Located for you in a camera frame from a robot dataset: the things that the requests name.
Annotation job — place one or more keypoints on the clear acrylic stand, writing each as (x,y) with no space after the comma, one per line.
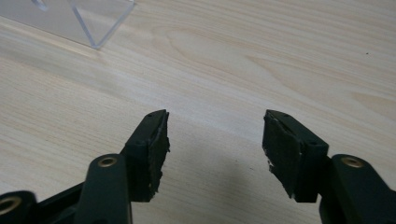
(93,18)

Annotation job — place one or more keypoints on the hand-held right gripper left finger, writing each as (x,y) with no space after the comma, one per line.
(146,155)

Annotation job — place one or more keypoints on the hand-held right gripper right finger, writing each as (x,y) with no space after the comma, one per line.
(292,155)

